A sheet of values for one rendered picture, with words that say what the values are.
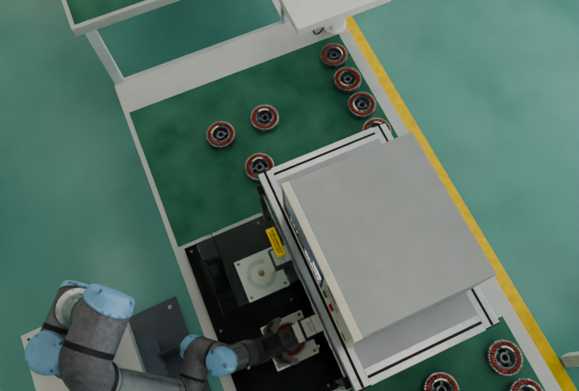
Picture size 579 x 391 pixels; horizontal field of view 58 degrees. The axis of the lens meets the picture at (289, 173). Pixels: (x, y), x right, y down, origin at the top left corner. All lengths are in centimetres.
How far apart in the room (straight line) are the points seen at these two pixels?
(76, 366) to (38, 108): 226
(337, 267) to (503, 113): 205
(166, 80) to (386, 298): 136
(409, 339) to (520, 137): 186
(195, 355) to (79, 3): 167
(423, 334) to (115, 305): 81
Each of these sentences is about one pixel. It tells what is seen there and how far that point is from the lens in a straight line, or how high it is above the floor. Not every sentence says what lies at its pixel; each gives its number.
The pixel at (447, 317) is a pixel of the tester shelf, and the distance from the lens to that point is 155.
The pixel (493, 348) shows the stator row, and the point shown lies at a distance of 192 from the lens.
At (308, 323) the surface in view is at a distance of 169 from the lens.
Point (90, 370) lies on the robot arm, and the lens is 127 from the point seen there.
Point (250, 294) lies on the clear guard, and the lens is 156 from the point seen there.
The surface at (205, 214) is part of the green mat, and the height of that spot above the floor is 75.
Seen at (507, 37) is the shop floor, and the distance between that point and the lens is 349.
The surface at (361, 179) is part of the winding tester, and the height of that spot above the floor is 132.
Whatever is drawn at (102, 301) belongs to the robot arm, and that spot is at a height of 143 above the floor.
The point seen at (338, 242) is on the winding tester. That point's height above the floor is 132.
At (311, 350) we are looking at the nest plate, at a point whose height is 78.
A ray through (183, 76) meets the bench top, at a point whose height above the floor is 75.
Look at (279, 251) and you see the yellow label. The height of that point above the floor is 107.
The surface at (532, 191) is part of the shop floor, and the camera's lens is 304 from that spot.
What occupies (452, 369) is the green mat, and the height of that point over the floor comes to 75.
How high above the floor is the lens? 260
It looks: 68 degrees down
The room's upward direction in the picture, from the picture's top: 2 degrees counter-clockwise
